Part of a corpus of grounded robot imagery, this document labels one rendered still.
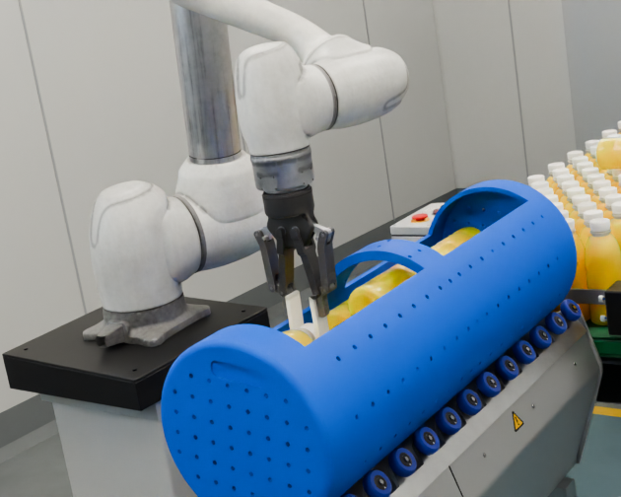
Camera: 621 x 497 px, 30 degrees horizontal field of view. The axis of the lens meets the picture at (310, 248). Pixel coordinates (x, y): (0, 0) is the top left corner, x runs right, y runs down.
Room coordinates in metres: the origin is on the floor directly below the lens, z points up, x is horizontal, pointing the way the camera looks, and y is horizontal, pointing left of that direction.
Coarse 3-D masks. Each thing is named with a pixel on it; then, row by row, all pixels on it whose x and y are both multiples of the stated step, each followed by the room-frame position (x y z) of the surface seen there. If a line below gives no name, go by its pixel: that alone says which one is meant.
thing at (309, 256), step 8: (296, 232) 1.68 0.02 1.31; (296, 240) 1.68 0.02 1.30; (312, 240) 1.70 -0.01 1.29; (296, 248) 1.68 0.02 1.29; (304, 248) 1.68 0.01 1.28; (312, 248) 1.69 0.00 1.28; (304, 256) 1.68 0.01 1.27; (312, 256) 1.69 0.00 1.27; (304, 264) 1.68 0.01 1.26; (312, 264) 1.68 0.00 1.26; (312, 272) 1.68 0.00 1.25; (312, 280) 1.68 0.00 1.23; (312, 288) 1.68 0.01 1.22; (312, 296) 1.67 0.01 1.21
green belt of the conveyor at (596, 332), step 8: (592, 328) 2.18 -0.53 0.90; (600, 328) 2.18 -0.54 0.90; (592, 336) 2.17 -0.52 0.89; (600, 336) 2.16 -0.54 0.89; (608, 336) 2.15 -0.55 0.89; (616, 336) 2.14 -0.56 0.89; (600, 344) 2.15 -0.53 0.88; (608, 344) 2.14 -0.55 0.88; (616, 344) 2.14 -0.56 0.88; (600, 352) 2.15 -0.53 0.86; (608, 352) 2.15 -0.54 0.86; (616, 352) 2.14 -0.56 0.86
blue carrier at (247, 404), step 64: (512, 192) 2.09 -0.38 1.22; (384, 256) 1.78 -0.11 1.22; (448, 256) 1.79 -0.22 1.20; (512, 256) 1.89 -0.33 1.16; (576, 256) 2.08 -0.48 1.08; (384, 320) 1.58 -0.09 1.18; (448, 320) 1.68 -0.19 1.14; (512, 320) 1.84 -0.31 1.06; (192, 384) 1.50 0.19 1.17; (256, 384) 1.44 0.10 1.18; (320, 384) 1.42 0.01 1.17; (384, 384) 1.51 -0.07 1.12; (448, 384) 1.66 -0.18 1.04; (192, 448) 1.51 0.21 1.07; (256, 448) 1.44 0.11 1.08; (320, 448) 1.38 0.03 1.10; (384, 448) 1.51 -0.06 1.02
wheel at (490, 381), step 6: (486, 372) 1.84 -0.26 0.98; (480, 378) 1.82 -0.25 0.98; (486, 378) 1.83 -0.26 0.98; (492, 378) 1.84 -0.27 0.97; (480, 384) 1.82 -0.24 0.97; (486, 384) 1.82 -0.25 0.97; (492, 384) 1.83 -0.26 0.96; (498, 384) 1.83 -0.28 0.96; (480, 390) 1.82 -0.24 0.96; (486, 390) 1.81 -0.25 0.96; (492, 390) 1.81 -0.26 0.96; (498, 390) 1.82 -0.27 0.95; (492, 396) 1.82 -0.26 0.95
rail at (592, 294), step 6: (576, 288) 2.21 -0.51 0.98; (570, 294) 2.21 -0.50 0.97; (576, 294) 2.20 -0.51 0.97; (582, 294) 2.20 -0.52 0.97; (588, 294) 2.19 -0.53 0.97; (594, 294) 2.18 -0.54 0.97; (600, 294) 2.17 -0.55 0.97; (576, 300) 2.21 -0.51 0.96; (582, 300) 2.20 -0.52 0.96; (588, 300) 2.19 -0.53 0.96; (594, 300) 2.18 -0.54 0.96
